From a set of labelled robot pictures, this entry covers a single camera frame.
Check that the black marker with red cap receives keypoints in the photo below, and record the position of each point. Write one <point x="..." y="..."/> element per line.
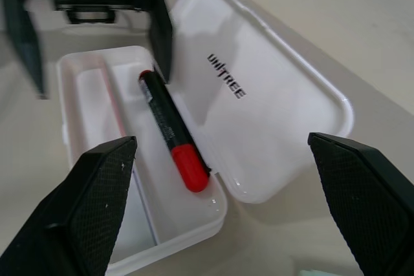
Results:
<point x="168" y="124"/>

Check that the white plastic pencil case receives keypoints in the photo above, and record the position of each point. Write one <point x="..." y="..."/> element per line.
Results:
<point x="265" y="121"/>

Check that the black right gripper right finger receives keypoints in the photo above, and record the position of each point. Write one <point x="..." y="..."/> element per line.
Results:
<point x="372" y="205"/>

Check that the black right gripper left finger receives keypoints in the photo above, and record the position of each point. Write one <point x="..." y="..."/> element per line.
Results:
<point x="77" y="211"/>

